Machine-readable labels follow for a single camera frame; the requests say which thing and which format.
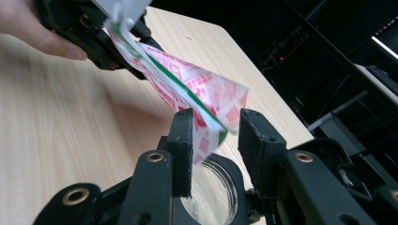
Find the black computer case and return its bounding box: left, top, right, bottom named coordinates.
left=259, top=31, right=311, bottom=83

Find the red white plastic zip bag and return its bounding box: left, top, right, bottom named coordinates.
left=104, top=17, right=250, bottom=165

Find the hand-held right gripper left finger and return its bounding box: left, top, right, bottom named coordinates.
left=166, top=108, right=194, bottom=199

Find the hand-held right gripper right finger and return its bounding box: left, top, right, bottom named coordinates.
left=237, top=108, right=287, bottom=198

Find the white desk top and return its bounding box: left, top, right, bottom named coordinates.
left=353, top=36, right=398, bottom=107

